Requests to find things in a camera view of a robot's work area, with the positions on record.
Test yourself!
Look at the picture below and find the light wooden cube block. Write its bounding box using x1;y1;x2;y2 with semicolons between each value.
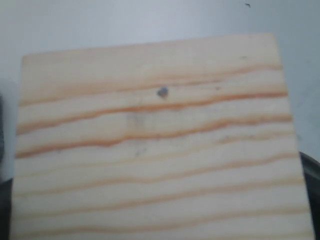
10;33;314;240

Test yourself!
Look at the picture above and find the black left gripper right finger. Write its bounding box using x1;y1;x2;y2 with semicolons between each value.
299;152;320;240

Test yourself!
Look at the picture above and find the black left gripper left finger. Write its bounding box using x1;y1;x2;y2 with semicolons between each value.
0;96;12;240

